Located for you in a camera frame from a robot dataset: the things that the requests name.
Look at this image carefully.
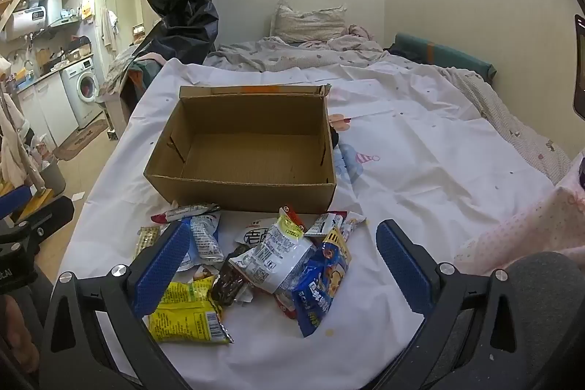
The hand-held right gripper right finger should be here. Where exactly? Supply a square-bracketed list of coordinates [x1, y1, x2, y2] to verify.
[377, 220, 533, 390]

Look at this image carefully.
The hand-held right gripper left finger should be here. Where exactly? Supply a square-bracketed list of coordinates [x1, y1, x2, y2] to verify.
[39, 220, 193, 390]

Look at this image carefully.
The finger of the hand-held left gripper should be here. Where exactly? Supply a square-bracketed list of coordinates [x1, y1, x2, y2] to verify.
[0, 184, 33, 219]
[0, 196, 75, 241]

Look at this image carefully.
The beige slim packet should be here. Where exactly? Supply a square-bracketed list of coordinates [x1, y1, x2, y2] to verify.
[133, 226, 161, 261]

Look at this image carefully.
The light blue white snack packet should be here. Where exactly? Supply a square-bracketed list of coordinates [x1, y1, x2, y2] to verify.
[189, 212, 226, 261]

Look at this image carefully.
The red white slim packet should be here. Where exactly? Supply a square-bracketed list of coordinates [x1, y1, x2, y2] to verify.
[151, 202, 221, 225]

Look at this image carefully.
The yellow snack packet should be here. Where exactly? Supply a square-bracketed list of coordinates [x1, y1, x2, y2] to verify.
[148, 276, 234, 345]

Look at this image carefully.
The white pink slim bar packet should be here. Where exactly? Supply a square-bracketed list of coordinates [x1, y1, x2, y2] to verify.
[340, 212, 367, 243]

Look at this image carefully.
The dark brown snack packet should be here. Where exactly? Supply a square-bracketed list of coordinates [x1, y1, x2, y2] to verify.
[210, 246, 257, 307]

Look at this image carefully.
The blue cookie packet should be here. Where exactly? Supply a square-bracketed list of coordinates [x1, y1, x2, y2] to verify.
[292, 228, 354, 338]

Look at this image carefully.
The navy white snack packet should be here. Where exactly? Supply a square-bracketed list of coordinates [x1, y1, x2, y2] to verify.
[304, 212, 348, 238]

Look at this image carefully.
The white packet with black characters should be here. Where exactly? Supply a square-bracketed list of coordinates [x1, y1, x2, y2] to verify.
[232, 214, 280, 245]

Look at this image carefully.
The white packet with yellow label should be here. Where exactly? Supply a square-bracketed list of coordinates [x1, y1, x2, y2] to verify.
[229, 207, 318, 295]

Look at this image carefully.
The red snack packet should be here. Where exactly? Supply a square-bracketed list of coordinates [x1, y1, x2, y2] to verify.
[273, 293, 299, 321]

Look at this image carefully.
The brown cardboard box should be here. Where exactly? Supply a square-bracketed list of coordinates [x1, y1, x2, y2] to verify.
[144, 85, 337, 215]

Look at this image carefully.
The person's left hand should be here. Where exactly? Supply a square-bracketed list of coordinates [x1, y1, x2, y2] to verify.
[0, 294, 41, 375]

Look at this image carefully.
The grey trash bin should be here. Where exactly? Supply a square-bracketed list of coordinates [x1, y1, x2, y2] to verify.
[38, 156, 67, 200]

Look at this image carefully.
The white hanging cloth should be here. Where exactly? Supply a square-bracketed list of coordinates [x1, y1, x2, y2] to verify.
[0, 91, 44, 190]

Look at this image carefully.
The brown doormat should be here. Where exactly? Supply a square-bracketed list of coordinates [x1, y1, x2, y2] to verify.
[54, 118, 109, 162]

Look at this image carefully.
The white kitchen cabinet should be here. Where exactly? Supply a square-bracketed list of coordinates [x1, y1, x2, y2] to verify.
[17, 72, 79, 147]

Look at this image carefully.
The white washing machine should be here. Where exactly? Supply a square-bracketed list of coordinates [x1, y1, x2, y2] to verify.
[61, 57, 102, 129]

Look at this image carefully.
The pink dotted cloth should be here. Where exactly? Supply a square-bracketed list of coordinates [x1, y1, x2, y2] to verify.
[454, 182, 585, 274]

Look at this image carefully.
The small brown carton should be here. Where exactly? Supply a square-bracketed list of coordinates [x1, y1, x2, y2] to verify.
[119, 68, 148, 117]

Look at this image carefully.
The white water heater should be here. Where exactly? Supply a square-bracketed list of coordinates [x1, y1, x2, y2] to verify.
[4, 5, 47, 41]

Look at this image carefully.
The beige waffle blanket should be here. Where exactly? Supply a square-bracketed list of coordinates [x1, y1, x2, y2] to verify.
[438, 65, 573, 186]

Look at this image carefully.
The green rolled mat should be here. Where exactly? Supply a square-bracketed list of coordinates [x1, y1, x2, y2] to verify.
[394, 32, 497, 83]

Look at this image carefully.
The grey floral quilt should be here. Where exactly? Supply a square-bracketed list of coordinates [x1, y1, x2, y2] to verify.
[203, 24, 395, 73]

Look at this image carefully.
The beige dotted pillow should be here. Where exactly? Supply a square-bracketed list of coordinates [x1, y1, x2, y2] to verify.
[271, 0, 348, 44]

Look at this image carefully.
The dark phone screen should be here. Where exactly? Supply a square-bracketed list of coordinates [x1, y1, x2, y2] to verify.
[573, 14, 585, 120]

